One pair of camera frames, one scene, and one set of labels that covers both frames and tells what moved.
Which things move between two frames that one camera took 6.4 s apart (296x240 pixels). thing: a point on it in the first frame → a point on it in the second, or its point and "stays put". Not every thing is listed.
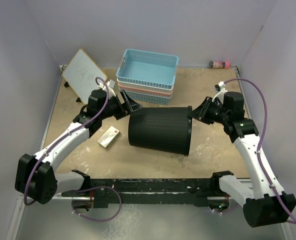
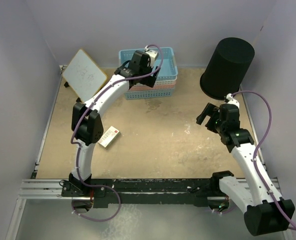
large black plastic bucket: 167,129 → 227,68
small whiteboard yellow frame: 81,74 stays put
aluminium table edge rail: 22,198 stays put
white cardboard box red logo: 108,137 stays put
